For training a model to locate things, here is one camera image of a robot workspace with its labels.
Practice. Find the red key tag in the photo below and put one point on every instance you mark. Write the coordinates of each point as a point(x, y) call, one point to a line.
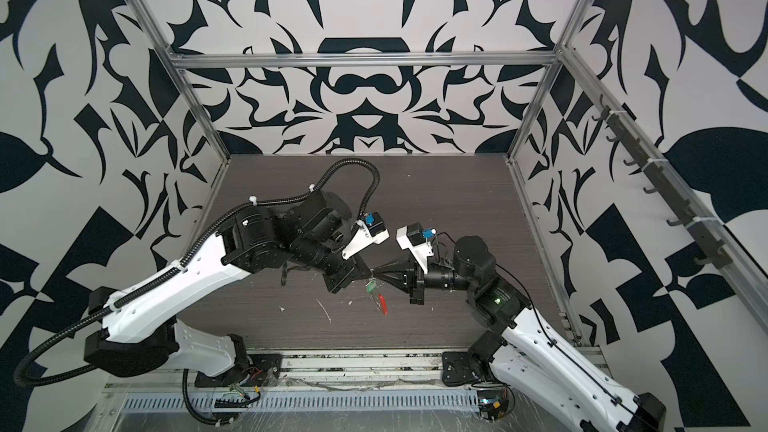
point(382, 304)

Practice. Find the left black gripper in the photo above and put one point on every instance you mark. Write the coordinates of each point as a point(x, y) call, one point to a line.
point(347, 270)

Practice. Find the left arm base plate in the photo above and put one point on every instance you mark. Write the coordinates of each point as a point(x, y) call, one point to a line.
point(261, 369)

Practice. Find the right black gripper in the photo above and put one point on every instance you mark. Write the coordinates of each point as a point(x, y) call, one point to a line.
point(413, 282)

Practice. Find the black wall hook rack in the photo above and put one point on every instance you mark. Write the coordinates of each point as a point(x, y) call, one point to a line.
point(666, 182)

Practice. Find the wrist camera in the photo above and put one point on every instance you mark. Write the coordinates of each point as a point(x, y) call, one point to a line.
point(418, 241)
point(371, 230)

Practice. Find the white cable duct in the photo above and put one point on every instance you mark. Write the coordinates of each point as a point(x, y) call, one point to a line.
point(274, 401)

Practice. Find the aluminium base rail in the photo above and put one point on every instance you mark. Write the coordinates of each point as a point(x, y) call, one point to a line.
point(330, 369)

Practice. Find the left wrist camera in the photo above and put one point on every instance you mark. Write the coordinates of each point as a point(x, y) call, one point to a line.
point(371, 230)

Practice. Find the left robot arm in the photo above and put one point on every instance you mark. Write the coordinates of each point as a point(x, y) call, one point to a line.
point(142, 332)

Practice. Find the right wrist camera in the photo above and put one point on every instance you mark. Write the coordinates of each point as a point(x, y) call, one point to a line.
point(418, 241)

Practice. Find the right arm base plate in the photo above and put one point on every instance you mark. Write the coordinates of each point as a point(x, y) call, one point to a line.
point(465, 368)

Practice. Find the small electronics board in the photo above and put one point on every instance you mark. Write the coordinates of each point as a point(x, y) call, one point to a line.
point(494, 405)

